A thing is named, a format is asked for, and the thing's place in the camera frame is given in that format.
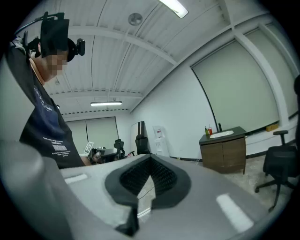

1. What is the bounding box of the black office chair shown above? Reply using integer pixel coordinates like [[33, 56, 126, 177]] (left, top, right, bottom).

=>
[[114, 139, 125, 160], [135, 135, 150, 155], [255, 74, 300, 213]]

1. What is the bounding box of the person's dark shirt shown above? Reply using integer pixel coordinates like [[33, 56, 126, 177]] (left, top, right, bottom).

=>
[[4, 37, 85, 170]]

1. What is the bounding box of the dark stone countertop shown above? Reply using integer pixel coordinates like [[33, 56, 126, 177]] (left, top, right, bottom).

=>
[[198, 126, 248, 144]]

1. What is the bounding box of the long ceiling lamp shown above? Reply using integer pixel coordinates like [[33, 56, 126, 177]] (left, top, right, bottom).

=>
[[158, 0, 189, 19], [90, 100, 123, 107]]

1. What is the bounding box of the black head-mounted camera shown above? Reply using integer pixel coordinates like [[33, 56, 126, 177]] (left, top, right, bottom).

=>
[[67, 38, 86, 63]]

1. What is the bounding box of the white sink basin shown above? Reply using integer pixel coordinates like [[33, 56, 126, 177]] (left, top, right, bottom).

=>
[[210, 130, 234, 139]]

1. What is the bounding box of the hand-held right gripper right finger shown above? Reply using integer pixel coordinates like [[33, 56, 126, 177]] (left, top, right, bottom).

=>
[[149, 154, 192, 210]]

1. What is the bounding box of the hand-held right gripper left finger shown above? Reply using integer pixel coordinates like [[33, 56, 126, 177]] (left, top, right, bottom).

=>
[[105, 154, 152, 207]]

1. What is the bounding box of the black white leaning panel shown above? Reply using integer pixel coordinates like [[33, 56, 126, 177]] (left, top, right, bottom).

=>
[[130, 120, 147, 141]]

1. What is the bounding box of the white water dispenser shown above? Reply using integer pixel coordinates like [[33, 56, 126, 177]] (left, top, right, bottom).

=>
[[152, 125, 170, 157]]

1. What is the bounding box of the round smoke detector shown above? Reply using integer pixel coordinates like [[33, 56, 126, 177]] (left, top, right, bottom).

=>
[[127, 13, 143, 25]]

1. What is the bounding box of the large grey roller blind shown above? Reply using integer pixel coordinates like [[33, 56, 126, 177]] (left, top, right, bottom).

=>
[[191, 39, 281, 139]]

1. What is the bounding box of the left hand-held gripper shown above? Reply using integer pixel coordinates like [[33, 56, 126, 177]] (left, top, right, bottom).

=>
[[84, 141, 118, 165]]

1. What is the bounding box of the wooden sink cabinet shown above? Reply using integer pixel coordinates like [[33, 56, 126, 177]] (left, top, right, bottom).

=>
[[198, 126, 248, 175]]

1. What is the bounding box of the black chest-mounted screen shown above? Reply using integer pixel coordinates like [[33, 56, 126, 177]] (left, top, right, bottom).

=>
[[23, 11, 70, 59]]

